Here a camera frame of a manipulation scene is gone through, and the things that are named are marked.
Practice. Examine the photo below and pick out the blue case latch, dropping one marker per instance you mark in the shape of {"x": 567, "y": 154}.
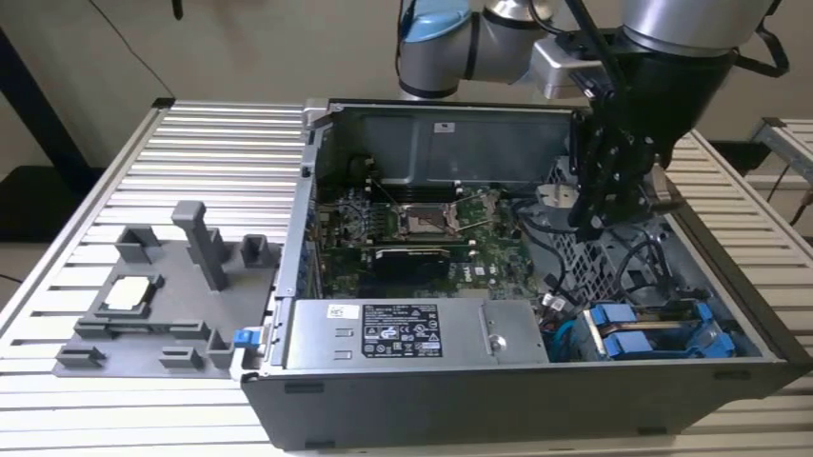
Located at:
{"x": 245, "y": 338}

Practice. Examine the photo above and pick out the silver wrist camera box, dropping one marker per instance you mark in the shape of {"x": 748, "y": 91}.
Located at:
{"x": 559, "y": 66}

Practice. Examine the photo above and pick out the grey camera beside gripper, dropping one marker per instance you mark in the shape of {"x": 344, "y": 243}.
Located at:
{"x": 664, "y": 190}

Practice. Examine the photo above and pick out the silver CPU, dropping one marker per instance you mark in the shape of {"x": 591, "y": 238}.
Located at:
{"x": 130, "y": 291}

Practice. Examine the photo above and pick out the black stand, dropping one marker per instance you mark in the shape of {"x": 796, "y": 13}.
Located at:
{"x": 45, "y": 204}

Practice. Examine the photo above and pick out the silver power supply unit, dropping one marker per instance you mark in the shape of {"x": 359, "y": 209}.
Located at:
{"x": 445, "y": 333}

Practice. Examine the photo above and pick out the black graphics card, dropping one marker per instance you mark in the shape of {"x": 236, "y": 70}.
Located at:
{"x": 413, "y": 262}

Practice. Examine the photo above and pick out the grey parts rack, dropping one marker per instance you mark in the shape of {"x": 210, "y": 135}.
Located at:
{"x": 160, "y": 343}

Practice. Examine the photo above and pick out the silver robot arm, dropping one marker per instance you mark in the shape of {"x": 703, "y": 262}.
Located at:
{"x": 503, "y": 47}

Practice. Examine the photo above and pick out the aluminium frame table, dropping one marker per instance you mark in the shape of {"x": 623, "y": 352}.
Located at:
{"x": 784, "y": 143}

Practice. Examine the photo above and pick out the CPU socket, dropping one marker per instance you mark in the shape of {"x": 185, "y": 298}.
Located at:
{"x": 427, "y": 221}

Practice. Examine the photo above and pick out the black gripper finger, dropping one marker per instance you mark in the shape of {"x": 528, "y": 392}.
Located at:
{"x": 591, "y": 166}
{"x": 626, "y": 166}

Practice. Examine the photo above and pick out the black and grey PC case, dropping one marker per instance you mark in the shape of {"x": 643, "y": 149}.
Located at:
{"x": 445, "y": 409}

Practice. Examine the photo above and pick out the black RAM slot row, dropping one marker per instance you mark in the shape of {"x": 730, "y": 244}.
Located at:
{"x": 420, "y": 192}

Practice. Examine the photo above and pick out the green motherboard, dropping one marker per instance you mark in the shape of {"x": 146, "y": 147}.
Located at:
{"x": 503, "y": 266}

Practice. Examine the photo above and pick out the grey metal drive cage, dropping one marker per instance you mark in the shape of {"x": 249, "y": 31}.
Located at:
{"x": 477, "y": 147}

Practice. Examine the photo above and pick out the blue disk carrier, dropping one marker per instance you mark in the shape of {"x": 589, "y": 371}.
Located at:
{"x": 632, "y": 345}

